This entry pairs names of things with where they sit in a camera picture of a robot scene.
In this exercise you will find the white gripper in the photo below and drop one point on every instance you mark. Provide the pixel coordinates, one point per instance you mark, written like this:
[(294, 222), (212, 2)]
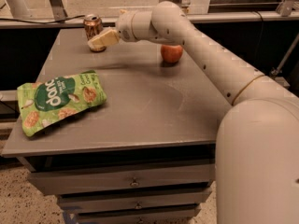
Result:
[(124, 26)]

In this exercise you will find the orange soda can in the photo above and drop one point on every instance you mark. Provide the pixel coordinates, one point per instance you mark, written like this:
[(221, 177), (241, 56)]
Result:
[(93, 26)]

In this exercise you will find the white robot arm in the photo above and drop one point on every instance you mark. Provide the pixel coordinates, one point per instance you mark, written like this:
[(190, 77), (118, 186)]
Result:
[(257, 145)]

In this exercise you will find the red apple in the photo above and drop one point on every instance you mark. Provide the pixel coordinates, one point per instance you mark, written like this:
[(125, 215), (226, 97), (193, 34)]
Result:
[(171, 54)]

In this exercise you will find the green snack bag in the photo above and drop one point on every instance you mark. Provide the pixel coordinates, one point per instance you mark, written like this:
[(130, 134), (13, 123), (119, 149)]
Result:
[(43, 104)]

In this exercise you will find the white pipe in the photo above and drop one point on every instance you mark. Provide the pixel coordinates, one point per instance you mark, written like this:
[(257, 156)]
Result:
[(18, 9)]

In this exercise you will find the top grey drawer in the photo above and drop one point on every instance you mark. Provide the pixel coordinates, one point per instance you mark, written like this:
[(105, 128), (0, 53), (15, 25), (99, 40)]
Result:
[(116, 178)]

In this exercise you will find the grey drawer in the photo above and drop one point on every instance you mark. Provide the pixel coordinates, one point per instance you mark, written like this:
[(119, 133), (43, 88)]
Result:
[(116, 178), (133, 199), (139, 216)]

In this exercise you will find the middle grey drawer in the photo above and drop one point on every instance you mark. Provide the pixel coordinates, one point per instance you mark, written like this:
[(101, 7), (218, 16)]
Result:
[(133, 199)]

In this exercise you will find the bottom grey drawer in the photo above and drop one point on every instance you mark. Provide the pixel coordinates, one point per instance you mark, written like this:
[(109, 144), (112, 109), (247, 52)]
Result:
[(139, 216)]

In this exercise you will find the metal bracket left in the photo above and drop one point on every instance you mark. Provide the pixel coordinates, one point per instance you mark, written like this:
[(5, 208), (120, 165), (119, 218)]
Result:
[(59, 13)]

